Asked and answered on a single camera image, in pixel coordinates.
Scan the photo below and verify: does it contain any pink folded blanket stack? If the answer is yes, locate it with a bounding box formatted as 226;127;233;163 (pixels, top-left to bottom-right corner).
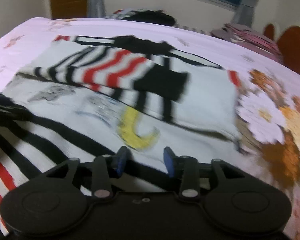
210;23;283;63

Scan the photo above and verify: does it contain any pink floral bed sheet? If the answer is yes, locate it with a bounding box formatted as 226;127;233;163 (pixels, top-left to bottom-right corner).
0;17;300;239

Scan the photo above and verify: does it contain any black clothes pile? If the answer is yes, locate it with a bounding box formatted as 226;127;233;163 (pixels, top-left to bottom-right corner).
122;10;176;27

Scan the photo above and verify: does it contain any striped white red black sweater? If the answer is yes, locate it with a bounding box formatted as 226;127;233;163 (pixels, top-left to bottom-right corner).
0;36;239;239

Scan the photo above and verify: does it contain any grey curtain near headboard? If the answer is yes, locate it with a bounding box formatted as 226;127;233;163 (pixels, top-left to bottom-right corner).
231;0;259;27

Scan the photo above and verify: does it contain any red white scalloped headboard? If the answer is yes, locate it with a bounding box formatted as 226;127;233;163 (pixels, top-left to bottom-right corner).
263;23;300;75

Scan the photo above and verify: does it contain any grey white striped cloth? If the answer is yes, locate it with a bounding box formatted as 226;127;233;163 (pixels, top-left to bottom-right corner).
173;24;210;35

